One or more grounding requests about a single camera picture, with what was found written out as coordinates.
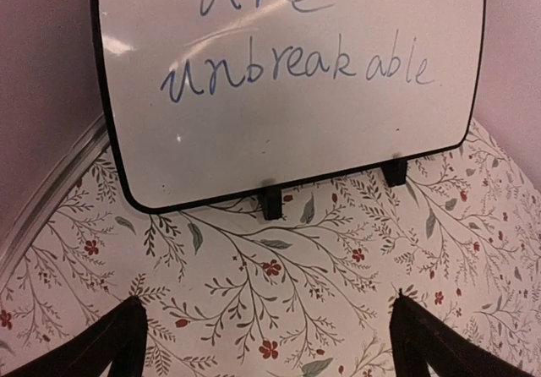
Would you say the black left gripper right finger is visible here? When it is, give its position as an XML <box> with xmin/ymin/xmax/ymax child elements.
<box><xmin>390</xmin><ymin>292</ymin><xmax>528</xmax><ymax>377</ymax></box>

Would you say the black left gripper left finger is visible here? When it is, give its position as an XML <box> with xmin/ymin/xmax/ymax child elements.
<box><xmin>8</xmin><ymin>296</ymin><xmax>147</xmax><ymax>376</ymax></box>

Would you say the white whiteboard black frame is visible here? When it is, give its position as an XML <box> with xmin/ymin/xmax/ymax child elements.
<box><xmin>90</xmin><ymin>0</ymin><xmax>486</xmax><ymax>214</ymax></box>

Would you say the black whiteboard stand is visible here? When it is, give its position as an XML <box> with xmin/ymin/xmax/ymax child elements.
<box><xmin>257</xmin><ymin>157</ymin><xmax>409</xmax><ymax>221</ymax></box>

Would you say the floral patterned table mat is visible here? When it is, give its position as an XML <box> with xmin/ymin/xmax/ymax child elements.
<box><xmin>1</xmin><ymin>123</ymin><xmax>540</xmax><ymax>376</ymax></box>

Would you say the left aluminium corner post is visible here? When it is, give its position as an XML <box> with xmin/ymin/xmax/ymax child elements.
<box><xmin>1</xmin><ymin>116</ymin><xmax>109</xmax><ymax>273</ymax></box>

